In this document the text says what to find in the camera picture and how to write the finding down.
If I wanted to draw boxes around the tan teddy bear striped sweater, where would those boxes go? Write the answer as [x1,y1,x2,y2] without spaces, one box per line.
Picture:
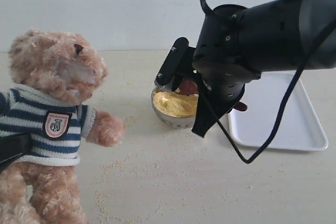
[1,29,124,223]

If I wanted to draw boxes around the dark red wooden spoon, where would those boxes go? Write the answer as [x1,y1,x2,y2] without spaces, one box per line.
[178,78,248,112]

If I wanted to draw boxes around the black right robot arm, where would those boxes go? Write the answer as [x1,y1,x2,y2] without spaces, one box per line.
[192,0,335,137]

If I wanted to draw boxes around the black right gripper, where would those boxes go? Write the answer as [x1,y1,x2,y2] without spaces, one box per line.
[192,5,261,138]

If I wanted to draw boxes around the steel bowl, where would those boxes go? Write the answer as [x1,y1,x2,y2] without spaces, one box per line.
[151,88,195,129]

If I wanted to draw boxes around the white plastic tray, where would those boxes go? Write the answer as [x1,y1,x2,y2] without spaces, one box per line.
[228,72,328,152]

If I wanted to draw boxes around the yellow millet grains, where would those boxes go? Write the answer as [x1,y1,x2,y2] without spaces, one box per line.
[153,91,198,118]

